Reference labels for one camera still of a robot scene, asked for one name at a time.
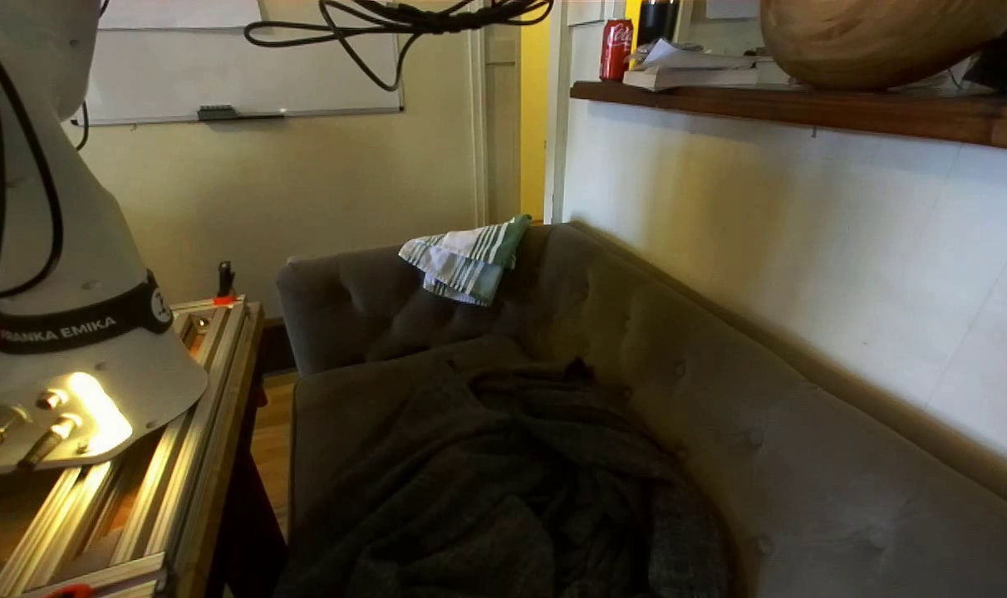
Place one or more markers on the large wooden bowl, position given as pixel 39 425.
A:
pixel 878 39

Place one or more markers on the black red clamp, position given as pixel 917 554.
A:
pixel 227 285

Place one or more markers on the white wall whiteboard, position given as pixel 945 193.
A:
pixel 247 68

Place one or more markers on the black whiteboard marker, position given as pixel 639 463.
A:
pixel 231 115

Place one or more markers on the white green striped towel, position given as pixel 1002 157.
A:
pixel 462 268

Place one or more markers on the open illustrated book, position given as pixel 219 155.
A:
pixel 688 70

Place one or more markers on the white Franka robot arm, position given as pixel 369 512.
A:
pixel 72 255

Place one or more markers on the brown wooden counter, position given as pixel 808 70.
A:
pixel 813 112

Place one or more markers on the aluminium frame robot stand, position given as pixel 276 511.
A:
pixel 192 443

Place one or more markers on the dark grey blanket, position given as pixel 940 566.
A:
pixel 503 487

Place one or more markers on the tufted fabric sofa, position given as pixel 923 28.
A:
pixel 813 465

